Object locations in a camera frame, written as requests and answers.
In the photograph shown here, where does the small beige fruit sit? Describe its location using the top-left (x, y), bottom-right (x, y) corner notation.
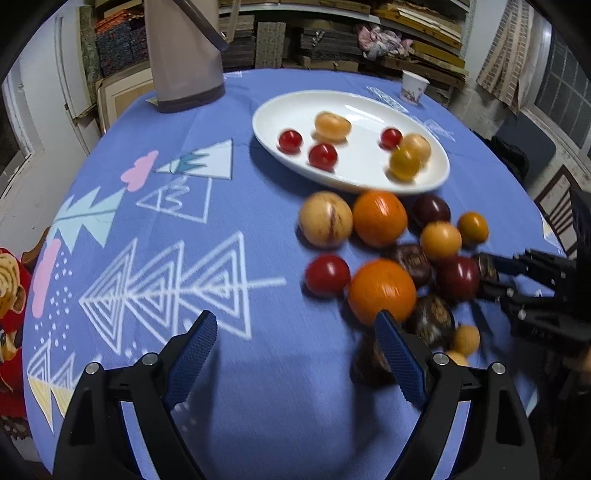
top-left (453, 325), bottom-right (481, 357)

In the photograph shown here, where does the dark red plum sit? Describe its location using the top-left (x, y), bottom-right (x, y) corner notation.
top-left (437, 256), bottom-right (481, 301)

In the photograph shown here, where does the small orange tomato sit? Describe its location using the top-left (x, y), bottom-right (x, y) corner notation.
top-left (457, 211), bottom-right (489, 248)

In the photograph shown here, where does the dark brown mangosteen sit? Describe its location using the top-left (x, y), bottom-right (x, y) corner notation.
top-left (392, 243), bottom-right (434, 288)
top-left (403, 295), bottom-right (456, 349)

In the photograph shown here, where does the orange yellow round fruit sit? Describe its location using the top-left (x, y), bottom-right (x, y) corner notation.
top-left (420, 221), bottom-right (462, 261)

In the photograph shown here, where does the dark purple plum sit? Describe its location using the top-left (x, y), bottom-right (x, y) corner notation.
top-left (409, 194), bottom-right (451, 235)

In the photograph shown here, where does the orange mandarin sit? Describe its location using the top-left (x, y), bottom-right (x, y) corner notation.
top-left (348, 258), bottom-right (417, 327)
top-left (353, 190), bottom-right (408, 249)

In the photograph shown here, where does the yellow tomato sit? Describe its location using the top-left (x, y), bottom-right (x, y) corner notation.
top-left (389, 148), bottom-right (421, 182)

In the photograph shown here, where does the pale beige fruit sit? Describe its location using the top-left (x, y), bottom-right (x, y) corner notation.
top-left (400, 133), bottom-right (432, 164)

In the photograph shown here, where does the large red tomato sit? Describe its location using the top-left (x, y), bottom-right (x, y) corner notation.
top-left (304, 254), bottom-right (351, 297)

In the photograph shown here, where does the beige striped melon fruit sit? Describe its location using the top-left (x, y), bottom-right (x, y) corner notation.
top-left (297, 191), bottom-right (353, 249)

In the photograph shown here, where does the small red cherry tomato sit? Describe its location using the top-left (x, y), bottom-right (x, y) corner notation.
top-left (277, 129), bottom-right (303, 154)

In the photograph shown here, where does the wooden chair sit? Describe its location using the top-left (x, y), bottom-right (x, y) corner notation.
top-left (534, 166), bottom-right (579, 259)

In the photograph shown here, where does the red patterned cushion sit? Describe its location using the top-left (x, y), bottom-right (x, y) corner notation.
top-left (1, 248), bottom-right (31, 426)

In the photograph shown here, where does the checked curtain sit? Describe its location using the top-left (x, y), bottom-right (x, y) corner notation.
top-left (477, 1), bottom-right (552, 115)

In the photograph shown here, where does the white oval plate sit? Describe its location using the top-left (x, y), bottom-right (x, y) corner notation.
top-left (252, 90), bottom-right (451, 195)

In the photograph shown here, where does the white paper cup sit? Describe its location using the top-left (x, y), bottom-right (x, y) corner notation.
top-left (400, 70), bottom-right (430, 105)

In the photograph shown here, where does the blue patterned tablecloth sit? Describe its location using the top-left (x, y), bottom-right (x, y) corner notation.
top-left (21, 68), bottom-right (569, 480)

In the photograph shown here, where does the pink crumpled cloth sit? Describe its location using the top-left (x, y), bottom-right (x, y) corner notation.
top-left (358, 26), bottom-right (414, 61)

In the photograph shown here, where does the shelf with stacked boards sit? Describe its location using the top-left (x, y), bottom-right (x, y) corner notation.
top-left (74, 1), bottom-right (473, 96)

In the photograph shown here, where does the beige thermos jug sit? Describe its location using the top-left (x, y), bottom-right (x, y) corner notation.
top-left (144, 0), bottom-right (228, 113)

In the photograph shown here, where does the window with metal frame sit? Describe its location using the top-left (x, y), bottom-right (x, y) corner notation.
top-left (523, 13), bottom-right (590, 167)

